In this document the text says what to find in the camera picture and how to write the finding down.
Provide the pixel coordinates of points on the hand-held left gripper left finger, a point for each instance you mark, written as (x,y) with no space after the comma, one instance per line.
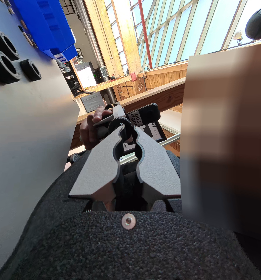
(93,175)

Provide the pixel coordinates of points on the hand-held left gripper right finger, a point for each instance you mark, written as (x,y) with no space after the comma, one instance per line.
(161,175)

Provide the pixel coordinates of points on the scattered small lego pieces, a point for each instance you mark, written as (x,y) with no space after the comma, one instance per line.
(26,38)

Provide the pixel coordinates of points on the person's right hand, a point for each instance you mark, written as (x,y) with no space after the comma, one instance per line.
(88,133)

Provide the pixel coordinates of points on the red pipe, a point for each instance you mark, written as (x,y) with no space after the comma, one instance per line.
(144,32)

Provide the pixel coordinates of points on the wooden pillar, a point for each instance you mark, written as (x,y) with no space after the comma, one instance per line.
(121,32)

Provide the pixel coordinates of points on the small round spotlight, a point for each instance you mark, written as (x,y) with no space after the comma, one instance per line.
(237,35)

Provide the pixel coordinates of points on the blue plastic bin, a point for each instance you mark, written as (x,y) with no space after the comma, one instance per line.
(45,21)

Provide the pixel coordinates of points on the black round object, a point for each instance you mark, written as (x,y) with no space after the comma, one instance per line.
(258,24)

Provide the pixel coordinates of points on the silver metal rail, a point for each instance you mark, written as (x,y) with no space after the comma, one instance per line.
(172,139)

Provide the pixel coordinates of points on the glass window wall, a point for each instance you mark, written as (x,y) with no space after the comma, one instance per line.
(176,32)

